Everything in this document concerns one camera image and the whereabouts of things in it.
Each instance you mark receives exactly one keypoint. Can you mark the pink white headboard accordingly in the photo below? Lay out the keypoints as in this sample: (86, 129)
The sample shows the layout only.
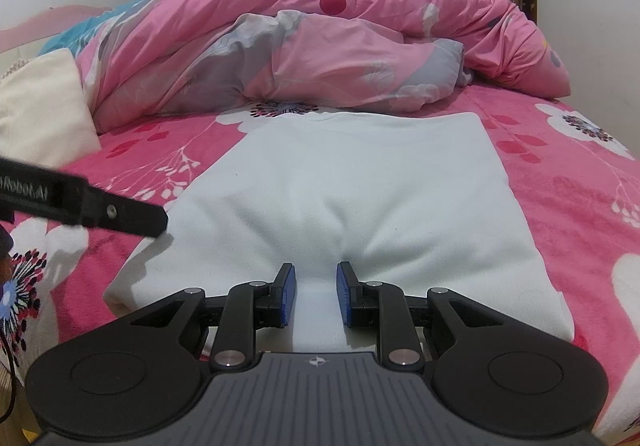
(45, 21)

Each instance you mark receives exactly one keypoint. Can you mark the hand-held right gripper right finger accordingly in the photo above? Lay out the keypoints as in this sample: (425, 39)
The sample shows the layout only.
(343, 293)

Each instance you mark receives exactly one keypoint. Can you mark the pink patterned duvet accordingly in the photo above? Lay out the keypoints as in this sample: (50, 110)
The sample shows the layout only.
(325, 41)

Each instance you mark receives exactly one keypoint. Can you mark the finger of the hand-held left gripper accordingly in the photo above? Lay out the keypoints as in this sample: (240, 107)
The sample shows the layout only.
(130, 216)

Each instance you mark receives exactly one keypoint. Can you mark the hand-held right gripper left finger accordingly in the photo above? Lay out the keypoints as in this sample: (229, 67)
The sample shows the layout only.
(289, 293)

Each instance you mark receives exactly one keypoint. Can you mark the white folded fleece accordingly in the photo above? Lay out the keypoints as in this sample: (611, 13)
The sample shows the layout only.
(40, 111)

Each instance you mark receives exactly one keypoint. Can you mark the white sweatshirt orange bear outline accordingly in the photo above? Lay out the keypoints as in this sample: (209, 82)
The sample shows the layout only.
(375, 186)

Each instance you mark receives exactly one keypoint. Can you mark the pink floral bed blanket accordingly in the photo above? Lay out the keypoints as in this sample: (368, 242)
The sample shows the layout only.
(565, 186)

